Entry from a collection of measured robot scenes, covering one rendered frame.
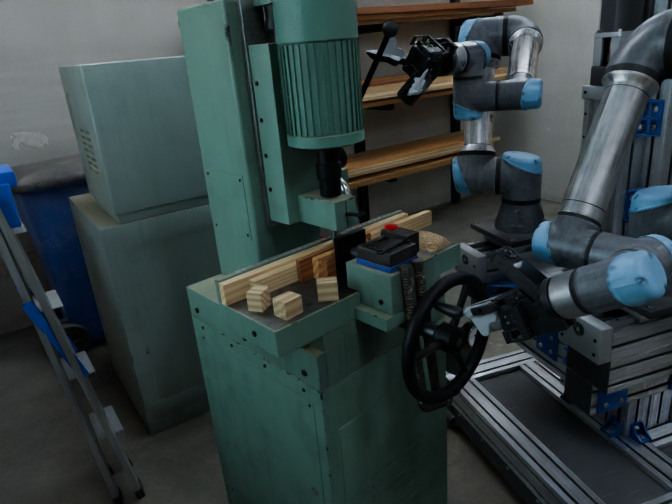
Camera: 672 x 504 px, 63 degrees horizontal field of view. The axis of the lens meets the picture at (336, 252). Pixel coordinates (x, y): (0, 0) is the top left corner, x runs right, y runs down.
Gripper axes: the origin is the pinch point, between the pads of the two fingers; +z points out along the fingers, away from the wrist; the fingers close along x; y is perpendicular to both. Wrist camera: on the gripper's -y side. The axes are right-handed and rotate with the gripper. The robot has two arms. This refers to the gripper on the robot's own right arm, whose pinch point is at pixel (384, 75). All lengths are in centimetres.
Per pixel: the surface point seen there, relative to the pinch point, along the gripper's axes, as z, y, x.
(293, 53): 20.6, 1.5, -8.6
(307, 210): 15.8, -31.2, 7.8
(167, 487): 46, -149, 25
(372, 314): 23, -28, 39
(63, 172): 22, -143, -124
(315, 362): 34, -39, 40
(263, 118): 19.4, -18.9, -12.4
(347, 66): 11.8, 2.8, -1.3
